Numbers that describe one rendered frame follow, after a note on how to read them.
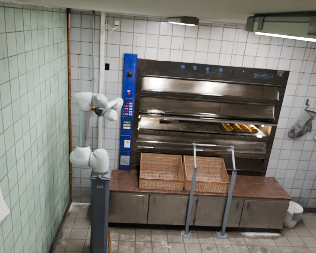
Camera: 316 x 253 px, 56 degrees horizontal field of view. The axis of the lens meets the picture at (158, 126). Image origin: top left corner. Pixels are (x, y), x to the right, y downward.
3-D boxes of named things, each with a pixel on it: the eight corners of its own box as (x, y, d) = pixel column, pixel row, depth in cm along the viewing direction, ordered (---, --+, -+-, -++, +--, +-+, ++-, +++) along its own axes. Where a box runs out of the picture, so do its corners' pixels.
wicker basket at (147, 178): (139, 170, 414) (140, 152, 405) (179, 172, 418) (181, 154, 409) (138, 188, 369) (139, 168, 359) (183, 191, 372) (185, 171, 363)
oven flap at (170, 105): (139, 110, 386) (140, 95, 386) (273, 119, 400) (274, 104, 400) (139, 110, 381) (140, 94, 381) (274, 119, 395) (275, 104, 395)
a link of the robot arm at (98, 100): (109, 97, 304) (96, 96, 304) (106, 91, 286) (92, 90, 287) (107, 110, 301) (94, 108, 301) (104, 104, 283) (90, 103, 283)
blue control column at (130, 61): (124, 150, 611) (129, 41, 539) (131, 150, 612) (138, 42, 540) (116, 205, 430) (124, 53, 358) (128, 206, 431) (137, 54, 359)
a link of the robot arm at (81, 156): (89, 169, 300) (67, 167, 301) (93, 164, 316) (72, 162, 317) (93, 93, 285) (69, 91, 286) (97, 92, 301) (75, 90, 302)
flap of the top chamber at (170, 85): (141, 90, 377) (142, 75, 377) (277, 100, 391) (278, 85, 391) (141, 90, 372) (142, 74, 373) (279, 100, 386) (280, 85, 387)
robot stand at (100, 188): (88, 257, 334) (89, 178, 301) (91, 244, 353) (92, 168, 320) (107, 257, 336) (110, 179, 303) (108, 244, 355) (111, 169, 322)
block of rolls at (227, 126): (216, 117, 475) (216, 114, 473) (245, 119, 479) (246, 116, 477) (226, 131, 418) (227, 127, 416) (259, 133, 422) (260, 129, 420)
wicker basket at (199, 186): (180, 172, 419) (182, 154, 409) (219, 174, 422) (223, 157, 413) (184, 191, 373) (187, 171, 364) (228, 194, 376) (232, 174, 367)
